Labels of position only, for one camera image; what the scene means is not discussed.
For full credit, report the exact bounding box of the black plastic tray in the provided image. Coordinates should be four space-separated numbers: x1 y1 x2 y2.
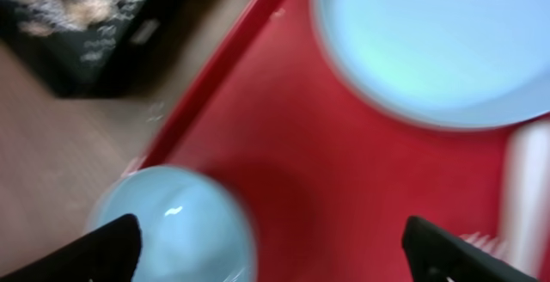
1 0 186 98

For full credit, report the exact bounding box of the white plastic spoon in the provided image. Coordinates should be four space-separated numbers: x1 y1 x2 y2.
499 121 549 277

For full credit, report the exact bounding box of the white plastic fork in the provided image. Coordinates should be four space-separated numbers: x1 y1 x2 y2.
460 232 507 259

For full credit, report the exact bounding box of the light blue bowl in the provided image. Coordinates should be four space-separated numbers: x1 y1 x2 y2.
87 166 257 282

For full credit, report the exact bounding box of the light blue plate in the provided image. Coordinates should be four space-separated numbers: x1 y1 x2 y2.
311 0 549 130

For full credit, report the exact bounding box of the red serving tray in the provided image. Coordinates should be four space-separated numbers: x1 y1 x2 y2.
122 0 550 282

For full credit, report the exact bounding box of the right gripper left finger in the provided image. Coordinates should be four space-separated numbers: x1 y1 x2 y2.
1 214 142 282

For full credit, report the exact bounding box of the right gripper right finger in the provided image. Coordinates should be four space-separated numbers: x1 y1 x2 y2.
401 216 536 282

